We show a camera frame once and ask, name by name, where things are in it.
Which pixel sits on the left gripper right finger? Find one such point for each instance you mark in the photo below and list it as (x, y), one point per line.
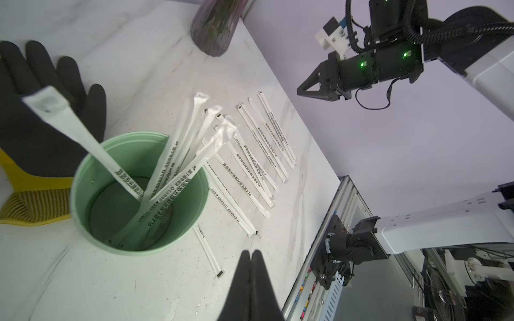
(263, 303)

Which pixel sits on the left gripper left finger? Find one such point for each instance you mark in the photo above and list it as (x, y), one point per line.
(237, 305)

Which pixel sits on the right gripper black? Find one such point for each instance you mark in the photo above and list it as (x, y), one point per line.
(357, 72)

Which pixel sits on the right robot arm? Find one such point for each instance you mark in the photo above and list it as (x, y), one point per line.
(425, 127)

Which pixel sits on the bundle of wrapped straws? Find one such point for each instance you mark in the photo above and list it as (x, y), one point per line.
(137, 192)

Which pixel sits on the green storage cup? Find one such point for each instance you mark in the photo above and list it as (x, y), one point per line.
(100, 206)

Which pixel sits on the purple glass vase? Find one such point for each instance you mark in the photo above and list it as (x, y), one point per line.
(214, 25)

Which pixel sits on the black yellow work glove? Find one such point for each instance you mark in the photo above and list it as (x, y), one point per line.
(40, 161)

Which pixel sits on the aluminium front rail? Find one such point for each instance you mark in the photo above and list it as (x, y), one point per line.
(316, 291)

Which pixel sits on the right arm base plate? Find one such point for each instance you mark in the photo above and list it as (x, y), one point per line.
(331, 256)

